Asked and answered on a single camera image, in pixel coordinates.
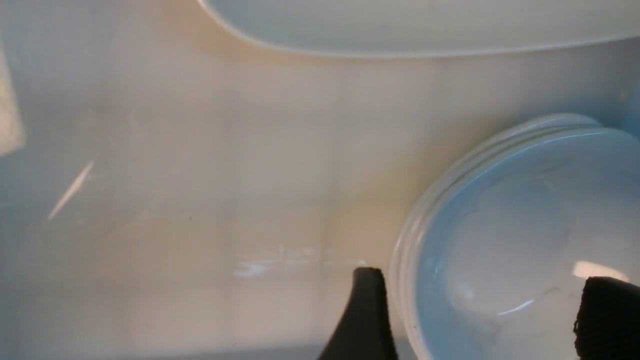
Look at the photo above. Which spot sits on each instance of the white square plate in bin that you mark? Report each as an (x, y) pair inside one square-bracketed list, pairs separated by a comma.
[(418, 29)]

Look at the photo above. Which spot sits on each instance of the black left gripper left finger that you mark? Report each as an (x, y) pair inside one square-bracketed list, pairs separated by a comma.
[(364, 331)]

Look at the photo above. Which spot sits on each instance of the large white plastic bin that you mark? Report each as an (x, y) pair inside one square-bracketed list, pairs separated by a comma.
[(185, 194)]

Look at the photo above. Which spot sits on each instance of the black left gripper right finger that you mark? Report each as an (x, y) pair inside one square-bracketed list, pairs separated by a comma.
[(607, 325)]

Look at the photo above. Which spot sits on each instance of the white bowl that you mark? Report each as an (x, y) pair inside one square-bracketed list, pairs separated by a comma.
[(492, 260)]

